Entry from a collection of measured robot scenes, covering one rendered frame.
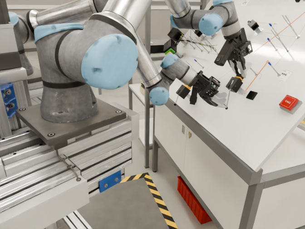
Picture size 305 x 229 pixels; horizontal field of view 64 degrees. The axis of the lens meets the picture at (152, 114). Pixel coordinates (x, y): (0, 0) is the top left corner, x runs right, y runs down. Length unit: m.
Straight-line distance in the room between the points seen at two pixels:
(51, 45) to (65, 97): 0.13
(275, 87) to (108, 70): 0.82
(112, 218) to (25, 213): 1.43
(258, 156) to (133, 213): 1.20
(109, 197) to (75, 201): 1.50
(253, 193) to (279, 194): 0.16
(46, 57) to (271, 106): 0.86
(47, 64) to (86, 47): 0.15
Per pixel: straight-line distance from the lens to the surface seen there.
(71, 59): 0.55
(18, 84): 0.85
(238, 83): 1.18
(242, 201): 1.20
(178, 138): 1.65
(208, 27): 0.98
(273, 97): 1.14
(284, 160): 1.28
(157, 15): 9.11
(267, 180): 1.12
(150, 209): 2.00
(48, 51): 0.62
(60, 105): 0.66
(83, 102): 0.65
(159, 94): 0.94
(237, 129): 1.14
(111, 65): 0.51
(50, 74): 0.64
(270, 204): 1.24
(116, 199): 2.09
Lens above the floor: 1.45
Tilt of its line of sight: 25 degrees down
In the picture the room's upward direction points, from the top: 1 degrees clockwise
